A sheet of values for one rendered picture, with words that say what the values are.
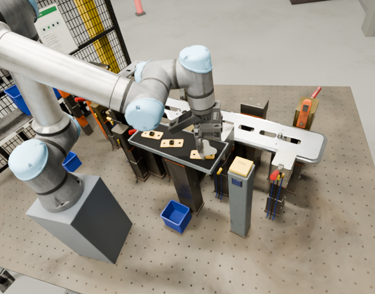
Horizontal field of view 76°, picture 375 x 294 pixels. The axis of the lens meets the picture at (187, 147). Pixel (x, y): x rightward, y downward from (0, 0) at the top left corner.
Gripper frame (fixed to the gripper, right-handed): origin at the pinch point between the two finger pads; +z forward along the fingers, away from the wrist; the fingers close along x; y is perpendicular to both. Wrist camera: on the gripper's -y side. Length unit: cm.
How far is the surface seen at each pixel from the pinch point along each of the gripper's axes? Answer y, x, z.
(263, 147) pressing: 22.3, 18.6, 17.6
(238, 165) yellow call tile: 11.9, -4.5, 1.9
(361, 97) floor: 141, 189, 119
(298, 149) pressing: 36.1, 17.8, 18.1
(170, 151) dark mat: -12.0, 1.3, 1.8
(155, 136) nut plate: -20.0, 9.2, 1.5
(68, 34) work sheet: -105, 102, -9
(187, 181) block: -8.4, 0.9, 19.2
